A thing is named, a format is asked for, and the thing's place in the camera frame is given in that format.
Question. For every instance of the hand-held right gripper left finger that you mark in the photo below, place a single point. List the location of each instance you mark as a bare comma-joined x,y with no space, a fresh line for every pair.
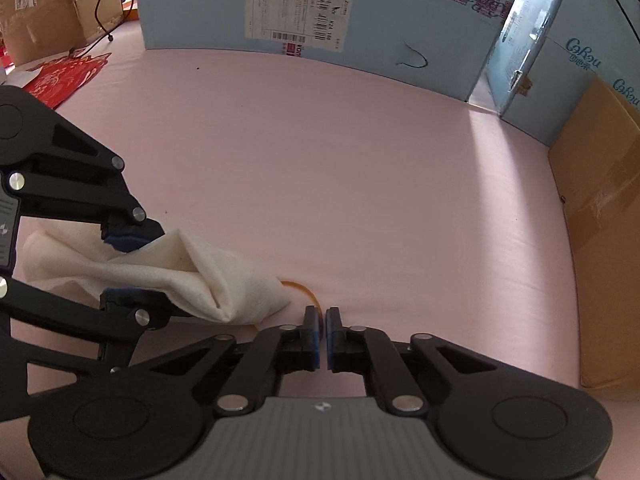
312,345

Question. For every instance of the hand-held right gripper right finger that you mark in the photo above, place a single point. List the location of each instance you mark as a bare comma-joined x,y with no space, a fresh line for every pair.
330,345

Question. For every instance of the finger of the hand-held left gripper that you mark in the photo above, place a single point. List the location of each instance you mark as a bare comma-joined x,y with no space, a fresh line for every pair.
125,310
125,242

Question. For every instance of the orange rubber band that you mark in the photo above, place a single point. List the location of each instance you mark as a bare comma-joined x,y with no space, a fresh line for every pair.
300,286

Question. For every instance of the white fabric shopping bag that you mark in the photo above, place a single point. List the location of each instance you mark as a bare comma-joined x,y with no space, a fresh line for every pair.
215,275

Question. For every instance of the brown cardboard box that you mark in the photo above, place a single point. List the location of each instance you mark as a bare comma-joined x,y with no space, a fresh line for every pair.
40,15
605,210

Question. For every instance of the red paper cutting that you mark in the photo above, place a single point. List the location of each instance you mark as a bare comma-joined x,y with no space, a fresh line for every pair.
60,80

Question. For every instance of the large taped blue cardboard box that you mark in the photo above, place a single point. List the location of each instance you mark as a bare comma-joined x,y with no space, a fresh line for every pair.
200,20

